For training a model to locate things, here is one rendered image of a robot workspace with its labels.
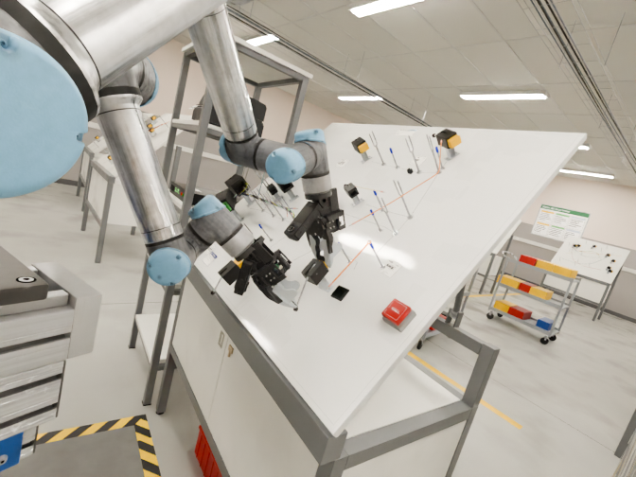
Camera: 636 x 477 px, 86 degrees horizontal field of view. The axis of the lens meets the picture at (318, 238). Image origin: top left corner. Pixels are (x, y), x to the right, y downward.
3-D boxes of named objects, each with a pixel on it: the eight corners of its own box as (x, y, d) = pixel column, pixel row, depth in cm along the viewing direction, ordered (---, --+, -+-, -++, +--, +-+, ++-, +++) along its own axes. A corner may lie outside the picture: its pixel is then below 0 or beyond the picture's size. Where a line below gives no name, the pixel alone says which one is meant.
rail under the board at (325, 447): (319, 467, 68) (328, 438, 67) (177, 263, 160) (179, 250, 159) (340, 458, 72) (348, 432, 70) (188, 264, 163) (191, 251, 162)
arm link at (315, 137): (285, 134, 81) (302, 129, 88) (292, 180, 85) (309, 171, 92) (314, 132, 77) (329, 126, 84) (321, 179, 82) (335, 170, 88)
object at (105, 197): (95, 263, 333) (123, 90, 306) (79, 229, 419) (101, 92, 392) (170, 265, 382) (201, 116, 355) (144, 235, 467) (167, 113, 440)
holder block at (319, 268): (307, 281, 96) (300, 272, 93) (319, 267, 98) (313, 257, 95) (316, 286, 93) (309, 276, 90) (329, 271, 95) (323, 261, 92)
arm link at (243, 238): (216, 251, 82) (228, 236, 89) (229, 264, 83) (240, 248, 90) (237, 234, 79) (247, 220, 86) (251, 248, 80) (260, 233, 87)
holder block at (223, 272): (220, 303, 116) (202, 285, 110) (248, 277, 119) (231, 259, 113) (225, 309, 112) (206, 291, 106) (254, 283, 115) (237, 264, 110)
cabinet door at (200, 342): (206, 423, 123) (230, 324, 116) (171, 344, 165) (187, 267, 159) (211, 422, 124) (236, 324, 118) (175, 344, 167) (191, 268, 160)
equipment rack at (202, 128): (141, 407, 175) (218, 26, 144) (126, 344, 222) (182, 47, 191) (234, 391, 205) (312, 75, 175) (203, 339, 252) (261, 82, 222)
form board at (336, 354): (185, 252, 160) (182, 249, 159) (333, 125, 187) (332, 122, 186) (336, 438, 69) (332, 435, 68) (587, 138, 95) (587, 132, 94)
